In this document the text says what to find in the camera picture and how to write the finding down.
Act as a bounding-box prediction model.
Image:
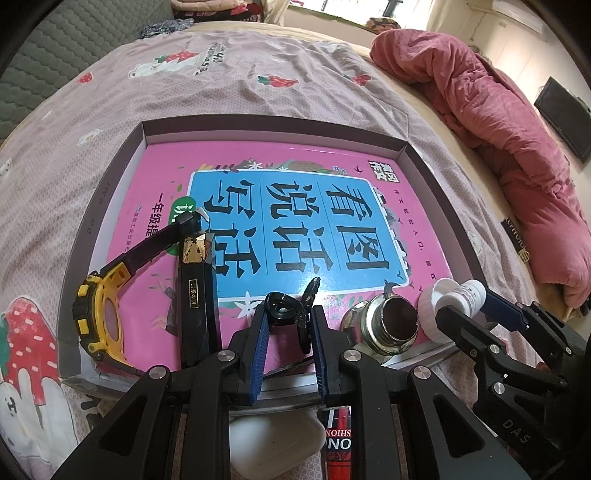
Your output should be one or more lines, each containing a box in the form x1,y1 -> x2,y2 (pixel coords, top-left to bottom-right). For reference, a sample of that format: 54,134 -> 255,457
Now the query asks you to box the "white oval case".
229,408 -> 326,476

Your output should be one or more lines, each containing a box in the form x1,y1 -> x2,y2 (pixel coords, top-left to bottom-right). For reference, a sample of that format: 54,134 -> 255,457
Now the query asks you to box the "pink quilt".
369,28 -> 591,310

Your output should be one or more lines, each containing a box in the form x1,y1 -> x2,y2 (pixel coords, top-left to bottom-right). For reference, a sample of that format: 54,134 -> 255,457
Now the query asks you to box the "red and black lighter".
323,404 -> 354,480

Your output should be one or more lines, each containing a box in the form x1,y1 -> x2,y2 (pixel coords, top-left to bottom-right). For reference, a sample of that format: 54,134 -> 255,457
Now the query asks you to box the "white bottle cap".
418,278 -> 455,344

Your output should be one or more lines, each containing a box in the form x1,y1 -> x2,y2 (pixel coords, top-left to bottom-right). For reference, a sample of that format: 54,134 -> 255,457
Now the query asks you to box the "orange patterned pillow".
365,17 -> 402,33

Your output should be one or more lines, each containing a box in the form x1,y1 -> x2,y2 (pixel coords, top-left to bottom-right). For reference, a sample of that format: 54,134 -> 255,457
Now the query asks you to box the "pink and blue book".
90,141 -> 455,370

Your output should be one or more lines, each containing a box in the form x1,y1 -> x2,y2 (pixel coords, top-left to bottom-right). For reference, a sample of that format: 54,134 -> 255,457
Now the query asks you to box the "yellow and black wristwatch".
74,210 -> 206,370

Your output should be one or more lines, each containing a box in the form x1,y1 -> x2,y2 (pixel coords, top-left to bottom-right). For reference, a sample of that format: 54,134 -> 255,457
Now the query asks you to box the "red and black printed cloth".
185,6 -> 264,23

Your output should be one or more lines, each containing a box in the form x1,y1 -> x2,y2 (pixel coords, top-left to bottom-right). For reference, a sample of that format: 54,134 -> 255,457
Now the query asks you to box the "small black box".
501,217 -> 532,264

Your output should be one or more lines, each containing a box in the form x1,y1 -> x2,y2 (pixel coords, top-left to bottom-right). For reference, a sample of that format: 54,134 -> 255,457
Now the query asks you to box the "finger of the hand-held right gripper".
436,305 -> 568,396
482,288 -> 578,365

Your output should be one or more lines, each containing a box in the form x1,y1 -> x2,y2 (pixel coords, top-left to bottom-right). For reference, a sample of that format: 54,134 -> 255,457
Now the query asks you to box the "black and gold slim box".
178,233 -> 220,370

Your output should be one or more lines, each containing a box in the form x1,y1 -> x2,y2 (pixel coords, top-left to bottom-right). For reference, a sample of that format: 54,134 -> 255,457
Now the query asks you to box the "small white bottle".
436,279 -> 488,317

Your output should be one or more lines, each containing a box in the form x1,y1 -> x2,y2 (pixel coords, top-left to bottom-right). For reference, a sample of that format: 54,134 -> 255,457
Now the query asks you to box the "grey quilted headboard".
0,0 -> 185,153

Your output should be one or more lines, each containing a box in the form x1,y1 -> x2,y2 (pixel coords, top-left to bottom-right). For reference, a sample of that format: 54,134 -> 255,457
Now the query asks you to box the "black television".
534,76 -> 591,164

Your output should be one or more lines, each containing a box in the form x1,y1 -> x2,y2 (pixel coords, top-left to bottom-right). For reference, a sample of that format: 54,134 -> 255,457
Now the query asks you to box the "window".
295,0 -> 435,24

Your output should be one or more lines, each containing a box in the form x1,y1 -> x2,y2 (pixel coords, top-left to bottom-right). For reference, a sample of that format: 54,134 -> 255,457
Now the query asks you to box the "shallow grey cardboard box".
58,115 -> 504,411

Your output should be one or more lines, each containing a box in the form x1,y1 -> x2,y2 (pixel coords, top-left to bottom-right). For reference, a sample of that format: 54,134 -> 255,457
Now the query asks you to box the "strawberry printed bedsheet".
0,28 -> 536,480

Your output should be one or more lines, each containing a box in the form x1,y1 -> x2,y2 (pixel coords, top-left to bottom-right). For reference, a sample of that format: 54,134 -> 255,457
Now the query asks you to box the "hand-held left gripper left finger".
51,302 -> 271,480

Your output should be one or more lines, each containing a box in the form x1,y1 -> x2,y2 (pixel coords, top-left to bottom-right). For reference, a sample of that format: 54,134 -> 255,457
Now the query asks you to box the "dark patterned cloth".
139,18 -> 195,40

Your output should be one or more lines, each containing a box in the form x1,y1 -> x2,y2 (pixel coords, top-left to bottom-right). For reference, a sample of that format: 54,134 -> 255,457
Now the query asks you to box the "black plastic clip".
265,277 -> 321,356

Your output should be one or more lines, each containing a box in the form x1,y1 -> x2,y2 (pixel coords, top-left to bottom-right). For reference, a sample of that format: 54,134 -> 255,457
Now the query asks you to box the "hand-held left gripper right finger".
310,305 -> 532,480

